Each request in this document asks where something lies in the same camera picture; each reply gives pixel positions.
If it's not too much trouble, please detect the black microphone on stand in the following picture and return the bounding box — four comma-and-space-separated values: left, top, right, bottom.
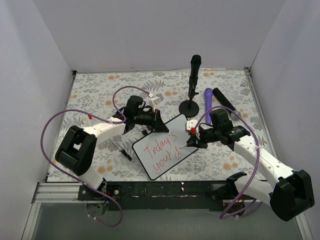
188, 54, 202, 98

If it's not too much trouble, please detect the purple microphone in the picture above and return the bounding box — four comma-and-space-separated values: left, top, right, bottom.
204, 88, 213, 125

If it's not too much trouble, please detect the black handheld microphone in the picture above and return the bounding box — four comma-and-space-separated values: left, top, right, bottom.
212, 87, 241, 121

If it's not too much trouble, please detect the small black-framed whiteboard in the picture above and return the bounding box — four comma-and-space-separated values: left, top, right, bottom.
132, 114, 198, 181

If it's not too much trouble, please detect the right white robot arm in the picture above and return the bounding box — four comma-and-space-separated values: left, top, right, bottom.
185, 108, 315, 222

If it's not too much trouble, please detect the wire whiteboard easel stand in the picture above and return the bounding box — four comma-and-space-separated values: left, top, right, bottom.
109, 126, 148, 161

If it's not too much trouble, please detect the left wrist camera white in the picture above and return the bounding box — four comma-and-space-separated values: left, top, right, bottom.
147, 92, 163, 111

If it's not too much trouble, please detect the floral patterned table mat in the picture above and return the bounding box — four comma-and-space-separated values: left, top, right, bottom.
55, 69, 270, 182

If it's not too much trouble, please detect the black round microphone stand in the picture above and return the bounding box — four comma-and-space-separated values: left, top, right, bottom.
178, 86, 199, 118

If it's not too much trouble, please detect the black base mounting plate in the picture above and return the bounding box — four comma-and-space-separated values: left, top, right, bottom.
77, 181, 257, 212

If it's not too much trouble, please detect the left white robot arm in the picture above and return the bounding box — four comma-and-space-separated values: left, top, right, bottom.
55, 95, 169, 200

